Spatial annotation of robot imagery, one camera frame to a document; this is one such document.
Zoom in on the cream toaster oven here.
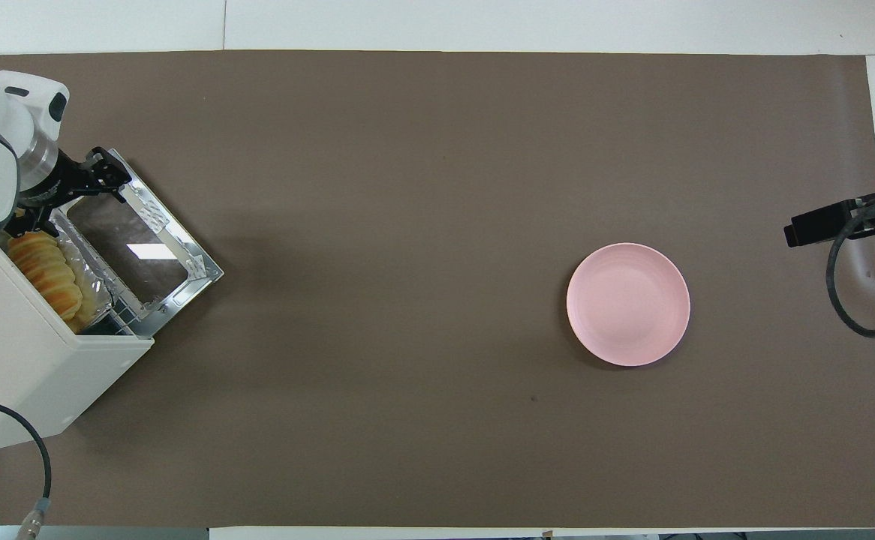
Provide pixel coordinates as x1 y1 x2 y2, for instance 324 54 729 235
0 148 225 458

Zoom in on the brown table mat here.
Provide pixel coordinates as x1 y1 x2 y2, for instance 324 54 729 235
0 50 875 528

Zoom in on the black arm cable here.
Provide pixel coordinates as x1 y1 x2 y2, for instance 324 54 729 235
826 196 875 338
0 392 53 540

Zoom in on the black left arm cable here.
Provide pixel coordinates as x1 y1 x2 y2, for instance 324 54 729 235
0 392 53 540

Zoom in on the aluminium foil tray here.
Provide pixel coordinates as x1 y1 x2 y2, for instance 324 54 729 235
55 229 116 335

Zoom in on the sliced yellow bread loaf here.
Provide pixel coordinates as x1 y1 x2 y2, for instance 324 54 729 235
7 231 84 322

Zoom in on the metal oven wire rack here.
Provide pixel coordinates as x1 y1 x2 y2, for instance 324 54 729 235
74 298 144 338

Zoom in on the glass oven door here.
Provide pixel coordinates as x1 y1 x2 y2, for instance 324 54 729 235
53 148 225 338

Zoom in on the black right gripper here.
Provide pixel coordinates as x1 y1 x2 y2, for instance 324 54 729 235
8 147 132 239

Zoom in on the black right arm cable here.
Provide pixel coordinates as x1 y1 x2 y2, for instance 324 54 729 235
826 196 875 338

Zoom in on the pink round plate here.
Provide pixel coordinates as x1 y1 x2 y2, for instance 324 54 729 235
566 242 691 368

